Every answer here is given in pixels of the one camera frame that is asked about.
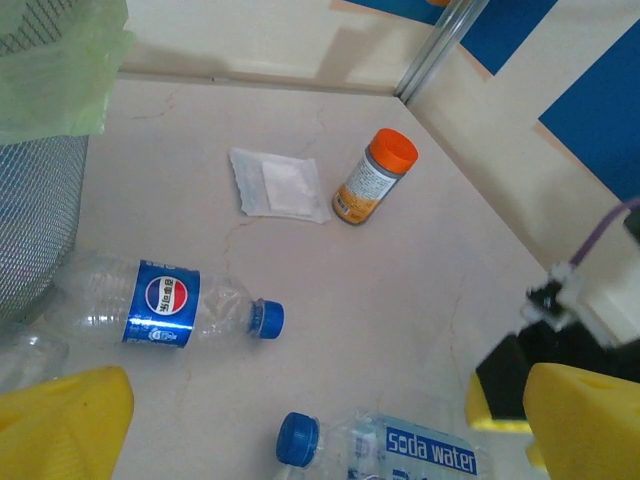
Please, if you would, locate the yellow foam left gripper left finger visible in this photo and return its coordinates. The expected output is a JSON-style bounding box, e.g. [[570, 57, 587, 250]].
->
[[0, 365, 135, 480]]

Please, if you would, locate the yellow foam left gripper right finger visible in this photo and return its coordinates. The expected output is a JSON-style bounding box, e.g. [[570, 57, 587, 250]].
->
[[522, 362, 640, 480]]

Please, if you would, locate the soda water bottle blue cap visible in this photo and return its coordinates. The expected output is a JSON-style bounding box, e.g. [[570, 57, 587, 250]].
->
[[276, 409, 489, 480]]

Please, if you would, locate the Pepsi label bottle blue cap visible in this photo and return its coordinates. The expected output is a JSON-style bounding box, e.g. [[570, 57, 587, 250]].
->
[[47, 252, 286, 351]]

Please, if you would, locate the green plastic bin liner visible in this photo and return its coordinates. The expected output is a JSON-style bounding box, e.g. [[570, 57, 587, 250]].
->
[[0, 0, 137, 146]]

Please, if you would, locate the orange lidded jar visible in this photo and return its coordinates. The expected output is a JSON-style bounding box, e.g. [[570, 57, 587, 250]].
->
[[331, 127, 420, 227]]

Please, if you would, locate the white sachet packet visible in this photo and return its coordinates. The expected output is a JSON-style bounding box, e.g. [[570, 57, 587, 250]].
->
[[228, 146, 332, 225]]

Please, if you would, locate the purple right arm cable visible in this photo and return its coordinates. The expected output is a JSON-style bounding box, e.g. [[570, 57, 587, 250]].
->
[[568, 197, 640, 269]]

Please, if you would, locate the silver wire mesh waste bin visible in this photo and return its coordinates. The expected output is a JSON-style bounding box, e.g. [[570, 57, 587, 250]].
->
[[0, 19, 90, 324]]

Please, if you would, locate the aluminium frame post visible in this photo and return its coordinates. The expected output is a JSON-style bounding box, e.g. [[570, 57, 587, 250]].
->
[[394, 0, 491, 104]]

